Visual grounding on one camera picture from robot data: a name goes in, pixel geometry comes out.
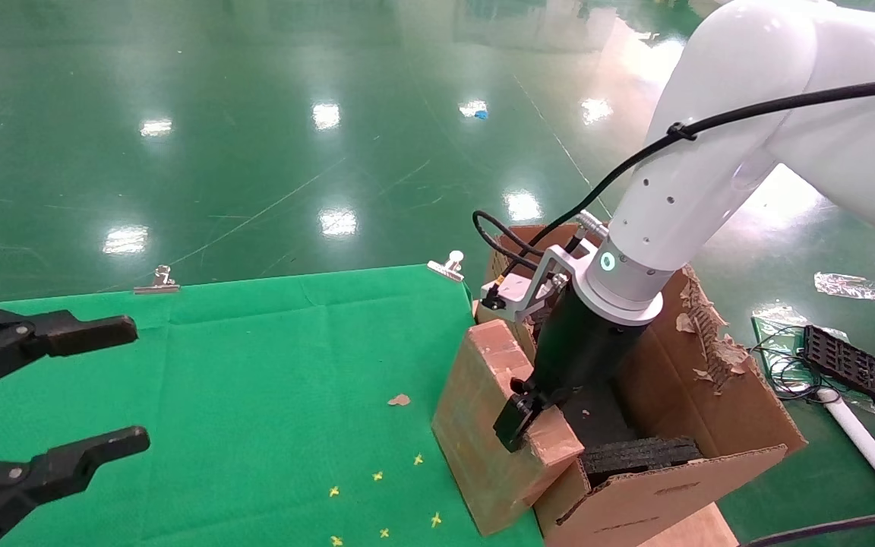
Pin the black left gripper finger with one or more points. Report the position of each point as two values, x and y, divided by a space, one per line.
65 463
65 333

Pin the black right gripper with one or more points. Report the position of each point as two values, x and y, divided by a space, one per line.
582 349

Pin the small brown cardboard box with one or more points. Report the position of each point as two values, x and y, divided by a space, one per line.
475 425

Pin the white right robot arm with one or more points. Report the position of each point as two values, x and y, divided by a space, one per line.
726 114

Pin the brown cardboard crumb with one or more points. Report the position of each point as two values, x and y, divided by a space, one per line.
399 399

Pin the large open cardboard carton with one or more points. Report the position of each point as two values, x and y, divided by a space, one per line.
673 501

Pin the silver binder clip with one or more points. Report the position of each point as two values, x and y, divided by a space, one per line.
158 282
446 266

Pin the black foam block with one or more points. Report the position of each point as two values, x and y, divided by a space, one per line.
642 456

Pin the green table cloth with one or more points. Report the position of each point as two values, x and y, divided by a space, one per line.
217 395

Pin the clear plastic bag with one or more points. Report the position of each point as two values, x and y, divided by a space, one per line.
779 317

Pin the black plastic grid tray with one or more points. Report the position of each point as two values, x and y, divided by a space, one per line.
855 368

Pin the clear plastic wrapper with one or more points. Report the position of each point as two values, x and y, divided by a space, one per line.
851 286

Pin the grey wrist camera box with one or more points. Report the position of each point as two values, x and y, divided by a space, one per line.
517 295

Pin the grey metal camera bracket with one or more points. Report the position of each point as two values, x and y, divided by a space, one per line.
559 262

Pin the white metal frame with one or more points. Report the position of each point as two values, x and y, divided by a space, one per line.
863 441

